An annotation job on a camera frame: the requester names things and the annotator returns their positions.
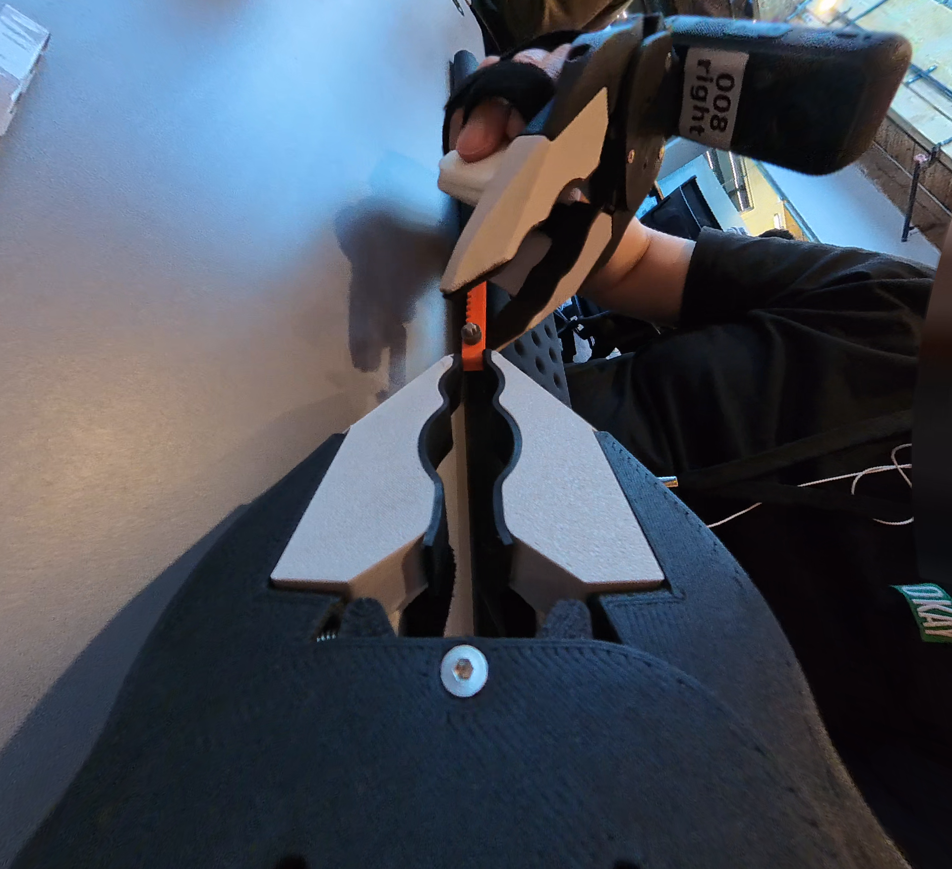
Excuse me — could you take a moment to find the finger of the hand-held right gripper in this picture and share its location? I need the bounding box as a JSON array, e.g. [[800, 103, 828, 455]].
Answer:
[[487, 208, 635, 301], [439, 90, 612, 299]]

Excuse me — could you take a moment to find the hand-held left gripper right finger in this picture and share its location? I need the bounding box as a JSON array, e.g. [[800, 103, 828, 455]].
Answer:
[[479, 350, 665, 638]]

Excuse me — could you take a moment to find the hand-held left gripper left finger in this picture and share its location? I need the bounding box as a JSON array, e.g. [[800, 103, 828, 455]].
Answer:
[[271, 354, 467, 638]]

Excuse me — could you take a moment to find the orange toothed beam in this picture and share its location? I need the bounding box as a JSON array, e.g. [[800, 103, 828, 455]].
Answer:
[[457, 280, 489, 373]]

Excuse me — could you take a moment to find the person's right forearm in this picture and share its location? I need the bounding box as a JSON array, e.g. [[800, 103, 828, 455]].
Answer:
[[584, 214, 698, 325]]

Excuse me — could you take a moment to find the person's right hand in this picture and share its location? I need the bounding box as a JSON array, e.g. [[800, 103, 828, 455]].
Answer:
[[455, 45, 575, 165]]

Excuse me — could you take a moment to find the green printed tag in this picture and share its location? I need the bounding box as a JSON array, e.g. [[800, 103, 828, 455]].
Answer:
[[891, 581, 952, 644]]

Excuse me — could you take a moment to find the light grey long beam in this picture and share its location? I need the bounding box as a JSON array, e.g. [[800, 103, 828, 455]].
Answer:
[[0, 3, 52, 138]]

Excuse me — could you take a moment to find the thin white cord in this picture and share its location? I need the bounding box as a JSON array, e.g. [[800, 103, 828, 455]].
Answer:
[[705, 443, 917, 530]]

